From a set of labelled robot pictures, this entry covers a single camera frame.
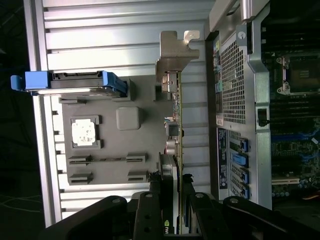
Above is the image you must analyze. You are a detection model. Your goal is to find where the yellow black power cable bundle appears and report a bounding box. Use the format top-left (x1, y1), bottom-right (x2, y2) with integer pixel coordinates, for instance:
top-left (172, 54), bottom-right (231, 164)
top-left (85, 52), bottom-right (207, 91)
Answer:
top-left (301, 192), bottom-right (320, 201)

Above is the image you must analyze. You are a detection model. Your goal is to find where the blue slot latch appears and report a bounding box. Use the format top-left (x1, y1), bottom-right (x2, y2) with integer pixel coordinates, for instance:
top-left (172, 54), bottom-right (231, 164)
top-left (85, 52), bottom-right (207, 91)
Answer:
top-left (239, 138), bottom-right (250, 152)
top-left (231, 152), bottom-right (250, 168)
top-left (239, 168), bottom-right (250, 183)
top-left (239, 183), bottom-right (251, 200)

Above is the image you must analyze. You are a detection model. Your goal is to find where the black regulatory label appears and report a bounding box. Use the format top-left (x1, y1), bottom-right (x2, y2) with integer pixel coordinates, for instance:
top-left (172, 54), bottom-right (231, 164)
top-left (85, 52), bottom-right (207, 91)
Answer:
top-left (216, 127), bottom-right (230, 191)

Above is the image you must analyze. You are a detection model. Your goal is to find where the CPU socket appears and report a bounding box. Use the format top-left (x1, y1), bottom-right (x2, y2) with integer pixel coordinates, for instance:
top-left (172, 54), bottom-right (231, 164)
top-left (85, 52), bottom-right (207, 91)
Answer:
top-left (276, 56), bottom-right (320, 96)

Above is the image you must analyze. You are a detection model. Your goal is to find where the white PCI slot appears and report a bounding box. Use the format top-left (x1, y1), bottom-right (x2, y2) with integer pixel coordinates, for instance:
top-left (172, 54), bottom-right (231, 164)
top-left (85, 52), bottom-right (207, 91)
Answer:
top-left (271, 176), bottom-right (301, 186)

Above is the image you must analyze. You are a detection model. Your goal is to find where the black chassis intrusion switch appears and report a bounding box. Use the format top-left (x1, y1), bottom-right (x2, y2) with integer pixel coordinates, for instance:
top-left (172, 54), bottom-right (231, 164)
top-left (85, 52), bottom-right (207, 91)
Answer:
top-left (257, 108), bottom-right (270, 127)

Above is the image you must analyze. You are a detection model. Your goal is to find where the grey parts rack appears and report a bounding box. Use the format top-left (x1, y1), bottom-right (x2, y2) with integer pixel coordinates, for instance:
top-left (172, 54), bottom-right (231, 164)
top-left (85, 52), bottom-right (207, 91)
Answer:
top-left (58, 77), bottom-right (176, 187)

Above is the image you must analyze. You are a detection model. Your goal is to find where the green RAM stick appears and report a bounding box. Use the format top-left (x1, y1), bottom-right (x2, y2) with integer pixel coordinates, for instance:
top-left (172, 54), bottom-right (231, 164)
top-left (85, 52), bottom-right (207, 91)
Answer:
top-left (69, 157), bottom-right (146, 163)

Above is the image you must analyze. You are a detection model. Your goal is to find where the silver PC case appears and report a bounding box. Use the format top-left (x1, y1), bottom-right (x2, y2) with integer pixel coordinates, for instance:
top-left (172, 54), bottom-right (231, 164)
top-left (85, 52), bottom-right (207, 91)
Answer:
top-left (204, 0), bottom-right (320, 226)

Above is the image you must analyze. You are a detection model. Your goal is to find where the green Dell motherboard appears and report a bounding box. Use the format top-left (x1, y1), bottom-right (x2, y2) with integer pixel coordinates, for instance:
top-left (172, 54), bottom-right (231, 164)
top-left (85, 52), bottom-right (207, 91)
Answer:
top-left (259, 49), bottom-right (320, 201)

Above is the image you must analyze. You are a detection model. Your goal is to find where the silver CPU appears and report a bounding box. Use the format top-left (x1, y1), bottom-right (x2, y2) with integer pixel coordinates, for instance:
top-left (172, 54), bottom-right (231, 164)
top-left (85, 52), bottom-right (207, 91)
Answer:
top-left (71, 119), bottom-right (97, 147)

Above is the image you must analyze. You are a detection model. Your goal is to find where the hard disk in blue carrier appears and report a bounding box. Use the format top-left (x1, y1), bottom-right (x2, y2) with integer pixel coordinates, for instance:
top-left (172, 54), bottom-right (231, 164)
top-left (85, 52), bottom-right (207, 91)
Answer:
top-left (10, 70), bottom-right (128, 97)

